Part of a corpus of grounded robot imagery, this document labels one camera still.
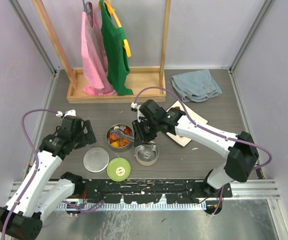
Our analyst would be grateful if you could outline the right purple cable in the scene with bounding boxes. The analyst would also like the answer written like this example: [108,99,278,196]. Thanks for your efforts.
[133,86,273,216]

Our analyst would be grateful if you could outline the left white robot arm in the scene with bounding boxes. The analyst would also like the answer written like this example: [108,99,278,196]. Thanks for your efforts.
[0,115,96,240]

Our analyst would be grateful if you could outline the round steel lid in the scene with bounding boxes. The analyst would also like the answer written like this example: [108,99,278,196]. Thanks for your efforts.
[83,147,110,173]

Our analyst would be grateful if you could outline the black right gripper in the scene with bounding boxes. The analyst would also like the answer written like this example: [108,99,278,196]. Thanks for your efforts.
[132,117,159,147]

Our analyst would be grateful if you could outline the folded blue towel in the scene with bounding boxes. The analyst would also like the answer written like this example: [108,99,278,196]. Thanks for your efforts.
[171,69,222,103]

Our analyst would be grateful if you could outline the yellow clothes hanger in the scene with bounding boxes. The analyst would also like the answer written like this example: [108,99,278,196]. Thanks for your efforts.
[98,0,131,60]

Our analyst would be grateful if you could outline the large round steel tin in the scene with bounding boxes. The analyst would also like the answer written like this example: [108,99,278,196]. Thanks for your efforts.
[106,123,134,151]

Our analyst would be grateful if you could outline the yellow food piece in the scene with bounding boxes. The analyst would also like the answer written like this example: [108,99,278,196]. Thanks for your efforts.
[111,141,119,148]

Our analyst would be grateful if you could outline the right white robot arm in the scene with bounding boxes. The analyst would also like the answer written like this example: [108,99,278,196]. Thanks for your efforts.
[131,99,259,197]

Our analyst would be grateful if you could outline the wooden clothes rack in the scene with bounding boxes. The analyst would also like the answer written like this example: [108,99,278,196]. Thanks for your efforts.
[33,0,171,104]

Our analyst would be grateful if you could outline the white cable duct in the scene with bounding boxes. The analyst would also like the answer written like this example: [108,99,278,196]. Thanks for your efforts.
[55,200,207,212]

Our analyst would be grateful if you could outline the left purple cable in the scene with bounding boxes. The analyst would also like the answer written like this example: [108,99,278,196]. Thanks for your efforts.
[0,109,105,238]

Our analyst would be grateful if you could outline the purple cable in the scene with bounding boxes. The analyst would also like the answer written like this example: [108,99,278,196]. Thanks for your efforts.
[133,86,273,216]
[0,109,105,238]

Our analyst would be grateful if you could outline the green shirt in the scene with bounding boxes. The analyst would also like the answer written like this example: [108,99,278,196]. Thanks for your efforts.
[101,2,134,96]

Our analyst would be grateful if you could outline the pink shirt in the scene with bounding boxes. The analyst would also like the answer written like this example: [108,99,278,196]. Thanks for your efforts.
[81,12,117,96]

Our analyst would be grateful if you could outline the white square plate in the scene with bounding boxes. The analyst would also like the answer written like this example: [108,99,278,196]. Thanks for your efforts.
[166,100,208,147]

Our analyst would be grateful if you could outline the small steel bowl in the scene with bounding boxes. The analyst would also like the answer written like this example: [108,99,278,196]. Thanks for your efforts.
[134,141,159,166]

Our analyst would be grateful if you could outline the orange food piece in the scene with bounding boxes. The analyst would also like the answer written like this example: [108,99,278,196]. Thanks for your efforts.
[108,132,119,143]

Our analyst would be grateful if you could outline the grey clothes hanger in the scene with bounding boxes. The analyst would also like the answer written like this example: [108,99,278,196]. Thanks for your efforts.
[82,0,94,27]

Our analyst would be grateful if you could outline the red food piece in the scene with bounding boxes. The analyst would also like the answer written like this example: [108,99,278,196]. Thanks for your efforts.
[123,127,132,136]

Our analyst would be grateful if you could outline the green round lid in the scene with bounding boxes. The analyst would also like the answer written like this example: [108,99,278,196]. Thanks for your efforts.
[106,157,131,182]

